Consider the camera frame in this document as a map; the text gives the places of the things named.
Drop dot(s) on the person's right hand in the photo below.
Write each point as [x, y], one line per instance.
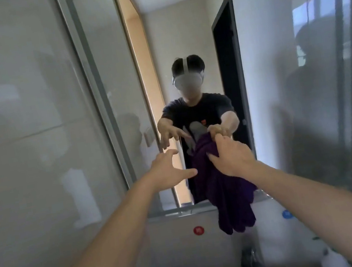
[233, 157]

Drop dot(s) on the person's left hand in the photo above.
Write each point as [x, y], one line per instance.
[165, 172]

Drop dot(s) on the purple microfibre cloth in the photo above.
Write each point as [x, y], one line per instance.
[226, 194]

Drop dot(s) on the rectangular wall mirror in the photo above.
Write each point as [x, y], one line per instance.
[113, 81]

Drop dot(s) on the white spray bottle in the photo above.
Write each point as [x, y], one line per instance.
[333, 260]

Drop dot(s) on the person's left forearm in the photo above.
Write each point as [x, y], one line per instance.
[108, 250]

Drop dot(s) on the person's right forearm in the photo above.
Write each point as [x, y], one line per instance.
[336, 205]

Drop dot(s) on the red round sticker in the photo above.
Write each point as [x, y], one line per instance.
[198, 230]

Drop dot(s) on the blue round sticker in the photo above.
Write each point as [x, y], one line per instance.
[287, 214]

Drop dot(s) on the chrome faucet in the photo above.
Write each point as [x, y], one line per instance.
[252, 265]

